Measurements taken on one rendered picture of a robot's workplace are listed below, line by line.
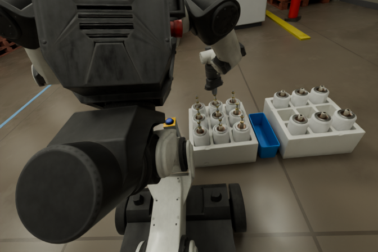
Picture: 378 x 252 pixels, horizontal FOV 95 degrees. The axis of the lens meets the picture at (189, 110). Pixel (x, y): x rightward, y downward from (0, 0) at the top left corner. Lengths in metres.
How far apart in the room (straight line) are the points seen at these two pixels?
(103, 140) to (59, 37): 0.17
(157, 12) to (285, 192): 1.04
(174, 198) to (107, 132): 0.47
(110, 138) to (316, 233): 0.99
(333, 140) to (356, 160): 0.20
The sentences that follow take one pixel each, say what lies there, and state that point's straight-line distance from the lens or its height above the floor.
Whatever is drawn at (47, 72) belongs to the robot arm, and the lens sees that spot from 0.70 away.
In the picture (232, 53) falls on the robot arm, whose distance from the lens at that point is 0.65.
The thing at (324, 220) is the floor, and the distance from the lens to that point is 1.14.
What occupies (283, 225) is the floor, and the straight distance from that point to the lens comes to 1.07.
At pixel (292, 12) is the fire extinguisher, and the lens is 3.70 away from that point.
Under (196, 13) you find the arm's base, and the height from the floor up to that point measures 0.90.
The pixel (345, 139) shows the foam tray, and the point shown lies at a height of 0.13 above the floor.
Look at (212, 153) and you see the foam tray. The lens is 1.06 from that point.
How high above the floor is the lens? 0.99
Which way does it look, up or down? 39 degrees down
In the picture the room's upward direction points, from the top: 12 degrees counter-clockwise
